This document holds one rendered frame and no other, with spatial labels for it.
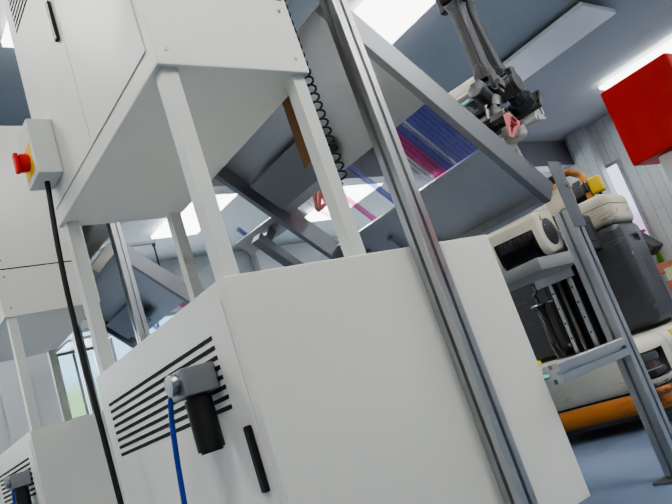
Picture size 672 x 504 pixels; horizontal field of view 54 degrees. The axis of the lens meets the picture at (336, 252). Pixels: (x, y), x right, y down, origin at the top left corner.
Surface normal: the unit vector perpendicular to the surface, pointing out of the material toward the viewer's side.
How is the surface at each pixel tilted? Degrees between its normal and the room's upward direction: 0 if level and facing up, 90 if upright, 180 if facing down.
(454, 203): 137
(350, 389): 90
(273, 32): 90
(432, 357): 90
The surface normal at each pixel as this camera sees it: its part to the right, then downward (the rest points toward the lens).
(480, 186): -0.30, 0.75
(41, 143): 0.55, -0.36
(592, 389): -0.66, 0.05
